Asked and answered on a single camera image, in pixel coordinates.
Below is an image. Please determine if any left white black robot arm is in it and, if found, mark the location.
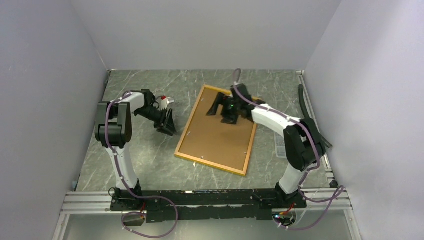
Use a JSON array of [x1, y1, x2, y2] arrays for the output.
[[94, 89, 177, 210]]

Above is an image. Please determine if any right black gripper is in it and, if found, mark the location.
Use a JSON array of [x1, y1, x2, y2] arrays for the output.
[[207, 92, 242, 125]]

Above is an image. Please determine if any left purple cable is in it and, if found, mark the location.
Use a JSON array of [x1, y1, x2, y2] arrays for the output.
[[104, 91, 180, 239]]

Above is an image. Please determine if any brown cardboard backing board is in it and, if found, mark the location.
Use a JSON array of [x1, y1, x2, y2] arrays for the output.
[[178, 88, 258, 173]]

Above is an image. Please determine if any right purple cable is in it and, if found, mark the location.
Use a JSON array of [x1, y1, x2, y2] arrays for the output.
[[231, 68, 345, 232]]

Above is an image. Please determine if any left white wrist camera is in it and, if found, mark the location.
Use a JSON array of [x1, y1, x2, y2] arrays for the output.
[[158, 95, 175, 111]]

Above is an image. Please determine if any purple cable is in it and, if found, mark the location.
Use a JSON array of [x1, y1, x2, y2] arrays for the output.
[[104, 91, 180, 239], [231, 68, 345, 232]]

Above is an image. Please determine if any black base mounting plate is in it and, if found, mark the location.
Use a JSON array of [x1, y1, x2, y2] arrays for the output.
[[109, 188, 307, 223]]

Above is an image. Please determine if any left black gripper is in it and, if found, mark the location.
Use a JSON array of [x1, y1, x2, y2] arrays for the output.
[[135, 106, 178, 137]]

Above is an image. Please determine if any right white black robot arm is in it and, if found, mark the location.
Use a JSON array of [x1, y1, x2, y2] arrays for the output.
[[206, 84, 326, 208]]

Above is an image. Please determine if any aluminium extrusion rail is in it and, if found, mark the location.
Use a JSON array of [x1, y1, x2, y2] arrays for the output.
[[61, 188, 353, 215]]

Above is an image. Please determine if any yellow wooden picture frame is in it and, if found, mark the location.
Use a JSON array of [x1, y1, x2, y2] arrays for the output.
[[174, 84, 266, 177]]

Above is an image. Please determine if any black corrugated hose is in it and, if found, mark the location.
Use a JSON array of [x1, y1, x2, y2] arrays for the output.
[[298, 83, 333, 149]]

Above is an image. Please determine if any clear plastic compartment box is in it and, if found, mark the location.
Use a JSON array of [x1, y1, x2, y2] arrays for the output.
[[274, 133, 287, 159]]

